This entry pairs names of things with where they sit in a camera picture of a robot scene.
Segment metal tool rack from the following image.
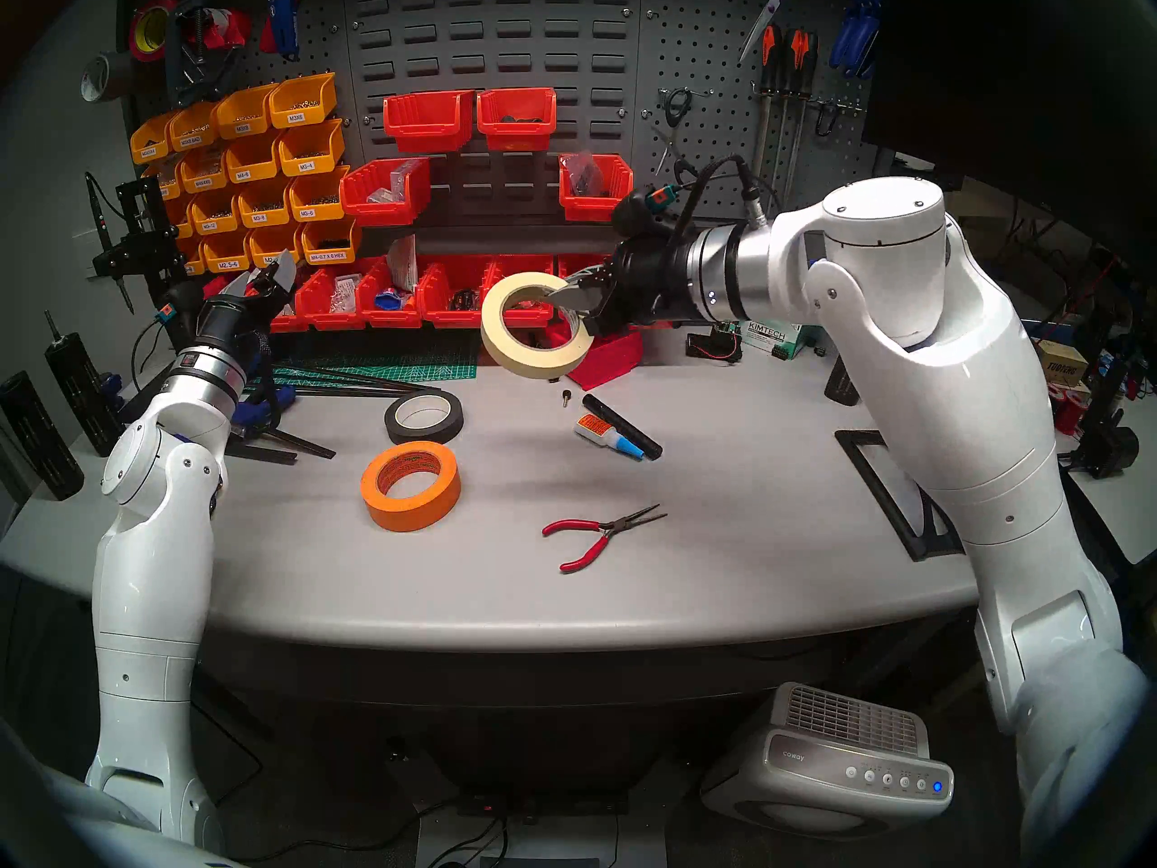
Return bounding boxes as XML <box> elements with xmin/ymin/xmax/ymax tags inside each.
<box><xmin>755</xmin><ymin>93</ymin><xmax>864</xmax><ymax>117</ymax></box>

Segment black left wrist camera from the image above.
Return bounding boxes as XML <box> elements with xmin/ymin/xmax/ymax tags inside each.
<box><xmin>158</xmin><ymin>281</ymin><xmax>204</xmax><ymax>329</ymax></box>

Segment black monitor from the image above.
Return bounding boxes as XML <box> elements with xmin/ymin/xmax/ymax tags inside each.
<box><xmin>863</xmin><ymin>0</ymin><xmax>1157</xmax><ymax>252</ymax></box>

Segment blue-handled hanging pliers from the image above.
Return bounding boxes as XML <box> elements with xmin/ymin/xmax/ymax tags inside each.
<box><xmin>830</xmin><ymin>7</ymin><xmax>864</xmax><ymax>71</ymax></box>
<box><xmin>850</xmin><ymin>0</ymin><xmax>885</xmax><ymax>76</ymax></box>

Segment grey pegboard wall panel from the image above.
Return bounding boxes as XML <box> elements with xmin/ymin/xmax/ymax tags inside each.
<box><xmin>118</xmin><ymin>0</ymin><xmax>891</xmax><ymax>239</ymax></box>

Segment black desk device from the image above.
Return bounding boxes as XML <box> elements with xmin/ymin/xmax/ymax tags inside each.
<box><xmin>1076</xmin><ymin>423</ymin><xmax>1140</xmax><ymax>478</ymax></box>

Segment black-handled scissors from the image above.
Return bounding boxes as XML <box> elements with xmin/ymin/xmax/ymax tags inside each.
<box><xmin>653</xmin><ymin>87</ymin><xmax>697</xmax><ymax>184</ymax></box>

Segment white air purifier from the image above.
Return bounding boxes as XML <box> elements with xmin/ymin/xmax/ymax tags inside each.
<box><xmin>701</xmin><ymin>681</ymin><xmax>955</xmax><ymax>835</ymax></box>

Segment Kimtech tissue box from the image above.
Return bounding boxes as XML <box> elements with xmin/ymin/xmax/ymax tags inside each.
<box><xmin>741</xmin><ymin>319</ymin><xmax>819</xmax><ymax>361</ymax></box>

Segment black frame stand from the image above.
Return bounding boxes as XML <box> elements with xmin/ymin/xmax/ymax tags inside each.
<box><xmin>836</xmin><ymin>428</ymin><xmax>964</xmax><ymax>561</ymax></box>

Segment green cutting mat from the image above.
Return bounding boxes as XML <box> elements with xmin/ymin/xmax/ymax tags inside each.
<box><xmin>271</xmin><ymin>328</ymin><xmax>478</xmax><ymax>386</ymax></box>

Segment small circuit board device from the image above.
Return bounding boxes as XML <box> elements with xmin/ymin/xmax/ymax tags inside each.
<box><xmin>685</xmin><ymin>328</ymin><xmax>744</xmax><ymax>363</ymax></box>

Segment glue bottle with blue cap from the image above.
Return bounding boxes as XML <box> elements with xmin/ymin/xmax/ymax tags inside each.
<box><xmin>576</xmin><ymin>414</ymin><xmax>647</xmax><ymax>462</ymax></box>

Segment small cardboard box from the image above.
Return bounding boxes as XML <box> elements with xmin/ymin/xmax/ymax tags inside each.
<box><xmin>1038</xmin><ymin>340</ymin><xmax>1090</xmax><ymax>386</ymax></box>

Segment black soldering iron pen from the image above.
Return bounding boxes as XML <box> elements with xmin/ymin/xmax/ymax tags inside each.
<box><xmin>84</xmin><ymin>172</ymin><xmax>135</xmax><ymax>314</ymax></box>

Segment thick black marker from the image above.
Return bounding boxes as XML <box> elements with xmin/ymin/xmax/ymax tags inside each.
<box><xmin>583</xmin><ymin>393</ymin><xmax>663</xmax><ymax>460</ymax></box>

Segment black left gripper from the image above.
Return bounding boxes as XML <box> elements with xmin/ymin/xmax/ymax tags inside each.
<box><xmin>194</xmin><ymin>250</ymin><xmax>297</xmax><ymax>356</ymax></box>

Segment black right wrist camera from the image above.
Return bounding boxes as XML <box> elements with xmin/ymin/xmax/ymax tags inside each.
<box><xmin>613</xmin><ymin>186</ymin><xmax>681</xmax><ymax>236</ymax></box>

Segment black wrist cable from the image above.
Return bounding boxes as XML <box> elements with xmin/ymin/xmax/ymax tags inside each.
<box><xmin>678</xmin><ymin>156</ymin><xmax>769</xmax><ymax>234</ymax></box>
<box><xmin>253</xmin><ymin>328</ymin><xmax>283</xmax><ymax>429</ymax></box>

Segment orange tape roll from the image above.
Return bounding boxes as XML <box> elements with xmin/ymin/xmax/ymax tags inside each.
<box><xmin>361</xmin><ymin>441</ymin><xmax>462</xmax><ymax>533</ymax></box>

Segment grey duct tape roll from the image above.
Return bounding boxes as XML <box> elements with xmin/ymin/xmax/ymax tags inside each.
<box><xmin>80</xmin><ymin>51</ymin><xmax>136</xmax><ymax>103</ymax></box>

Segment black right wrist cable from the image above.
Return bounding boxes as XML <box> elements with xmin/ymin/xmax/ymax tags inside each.
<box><xmin>678</xmin><ymin>156</ymin><xmax>769</xmax><ymax>234</ymax></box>

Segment black tape roll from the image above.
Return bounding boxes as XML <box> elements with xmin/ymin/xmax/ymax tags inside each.
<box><xmin>384</xmin><ymin>389</ymin><xmax>465</xmax><ymax>446</ymax></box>

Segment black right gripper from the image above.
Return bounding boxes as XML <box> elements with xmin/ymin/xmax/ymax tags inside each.
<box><xmin>551</xmin><ymin>233</ymin><xmax>701</xmax><ymax>329</ymax></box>

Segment red wall bin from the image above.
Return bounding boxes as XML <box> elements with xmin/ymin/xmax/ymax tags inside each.
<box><xmin>340</xmin><ymin>157</ymin><xmax>433</xmax><ymax>228</ymax></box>
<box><xmin>559</xmin><ymin>154</ymin><xmax>635</xmax><ymax>222</ymax></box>
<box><xmin>383</xmin><ymin>91</ymin><xmax>475</xmax><ymax>153</ymax></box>
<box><xmin>477</xmin><ymin>87</ymin><xmax>559</xmax><ymax>153</ymax></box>

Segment blue and red hanging tool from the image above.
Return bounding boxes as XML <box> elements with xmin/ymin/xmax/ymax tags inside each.
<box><xmin>262</xmin><ymin>0</ymin><xmax>313</xmax><ymax>61</ymax></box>

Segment red-handled needle-nose pliers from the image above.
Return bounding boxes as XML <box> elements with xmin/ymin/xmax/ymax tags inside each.
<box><xmin>542</xmin><ymin>503</ymin><xmax>668</xmax><ymax>575</ymax></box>

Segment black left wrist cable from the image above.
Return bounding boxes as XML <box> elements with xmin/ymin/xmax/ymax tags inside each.
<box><xmin>253</xmin><ymin>328</ymin><xmax>283</xmax><ymax>429</ymax></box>

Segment black cylinder with rod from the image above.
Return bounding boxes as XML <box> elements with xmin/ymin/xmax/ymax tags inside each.
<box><xmin>43</xmin><ymin>310</ymin><xmax>127</xmax><ymax>458</ymax></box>

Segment loose red plastic bin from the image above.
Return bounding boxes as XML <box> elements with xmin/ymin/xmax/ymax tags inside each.
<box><xmin>569</xmin><ymin>328</ymin><xmax>644</xmax><ymax>390</ymax></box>

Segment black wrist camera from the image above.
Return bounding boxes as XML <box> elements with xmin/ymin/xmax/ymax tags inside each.
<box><xmin>158</xmin><ymin>281</ymin><xmax>204</xmax><ymax>329</ymax></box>
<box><xmin>613</xmin><ymin>186</ymin><xmax>681</xmax><ymax>236</ymax></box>

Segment beige masking tape roll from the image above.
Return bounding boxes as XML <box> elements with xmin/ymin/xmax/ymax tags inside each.
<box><xmin>480</xmin><ymin>272</ymin><xmax>595</xmax><ymax>379</ymax></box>

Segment red and black hanging clamp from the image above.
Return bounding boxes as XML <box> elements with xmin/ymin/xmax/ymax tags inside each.
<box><xmin>172</xmin><ymin>0</ymin><xmax>254</xmax><ymax>90</ymax></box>

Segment black power strip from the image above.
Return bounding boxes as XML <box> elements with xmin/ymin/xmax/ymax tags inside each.
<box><xmin>456</xmin><ymin>789</ymin><xmax>629</xmax><ymax>822</ymax></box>

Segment red tape roll yellow core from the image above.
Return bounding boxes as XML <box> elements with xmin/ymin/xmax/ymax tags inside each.
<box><xmin>129</xmin><ymin>0</ymin><xmax>182</xmax><ymax>62</ymax></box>

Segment black ribbed cylinder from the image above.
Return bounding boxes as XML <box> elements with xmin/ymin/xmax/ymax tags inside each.
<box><xmin>0</xmin><ymin>372</ymin><xmax>85</xmax><ymax>501</ymax></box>

